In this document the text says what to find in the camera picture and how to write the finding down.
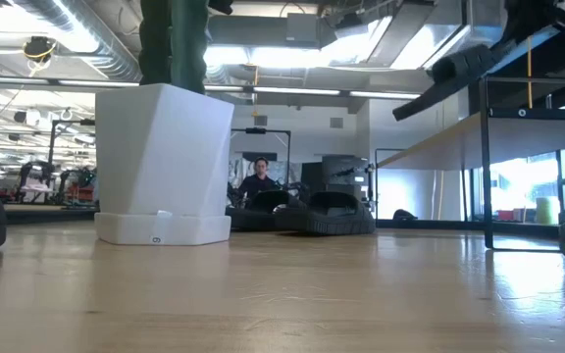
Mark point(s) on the long ceiling light strip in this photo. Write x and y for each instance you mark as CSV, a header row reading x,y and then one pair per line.
x,y
385,95
297,91

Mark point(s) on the black metal frame stand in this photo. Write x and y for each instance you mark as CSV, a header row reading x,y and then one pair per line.
x,y
272,130

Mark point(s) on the yellow-green cylinder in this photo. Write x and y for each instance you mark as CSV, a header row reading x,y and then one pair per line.
x,y
545,211

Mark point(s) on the red box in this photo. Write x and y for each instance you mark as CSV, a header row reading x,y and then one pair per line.
x,y
506,215

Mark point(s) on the black yellow ceiling device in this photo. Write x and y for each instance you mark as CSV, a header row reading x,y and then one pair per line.
x,y
39,49

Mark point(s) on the background robot workstation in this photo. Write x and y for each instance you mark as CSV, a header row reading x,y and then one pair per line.
x,y
76,191

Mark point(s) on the wooden shelf with black frame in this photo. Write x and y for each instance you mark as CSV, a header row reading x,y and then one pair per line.
x,y
508,142

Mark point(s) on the silver rectangular ceiling duct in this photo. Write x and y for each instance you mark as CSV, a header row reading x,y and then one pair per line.
x,y
400,34

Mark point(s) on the green cactus plant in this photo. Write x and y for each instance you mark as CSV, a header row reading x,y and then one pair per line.
x,y
174,44

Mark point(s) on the white angular plant pot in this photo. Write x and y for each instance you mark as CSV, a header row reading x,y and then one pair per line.
x,y
165,157

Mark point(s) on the black equipment cabinet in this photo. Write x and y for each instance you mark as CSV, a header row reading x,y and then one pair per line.
x,y
341,169

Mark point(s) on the person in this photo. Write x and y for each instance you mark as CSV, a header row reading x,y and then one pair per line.
x,y
259,184

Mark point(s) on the black floor bag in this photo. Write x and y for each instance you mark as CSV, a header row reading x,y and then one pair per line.
x,y
404,215

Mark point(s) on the clear numbered tape label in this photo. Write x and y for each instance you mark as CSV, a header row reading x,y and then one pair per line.
x,y
161,230

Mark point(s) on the silver round ceiling duct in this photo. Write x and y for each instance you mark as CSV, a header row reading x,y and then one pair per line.
x,y
111,54

